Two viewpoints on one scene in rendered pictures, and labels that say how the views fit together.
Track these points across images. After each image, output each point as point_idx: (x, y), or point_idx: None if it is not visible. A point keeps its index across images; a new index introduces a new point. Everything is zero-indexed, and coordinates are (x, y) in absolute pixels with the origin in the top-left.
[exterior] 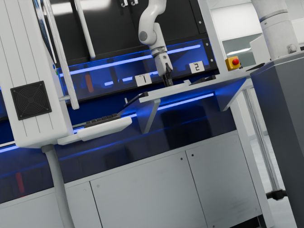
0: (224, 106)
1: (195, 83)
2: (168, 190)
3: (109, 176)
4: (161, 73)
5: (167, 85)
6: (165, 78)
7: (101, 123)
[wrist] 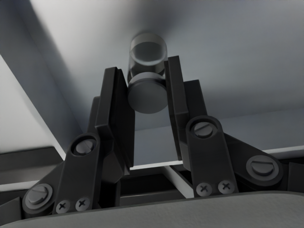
0: None
1: (0, 165)
2: None
3: None
4: (134, 215)
5: (103, 83)
6: (90, 153)
7: None
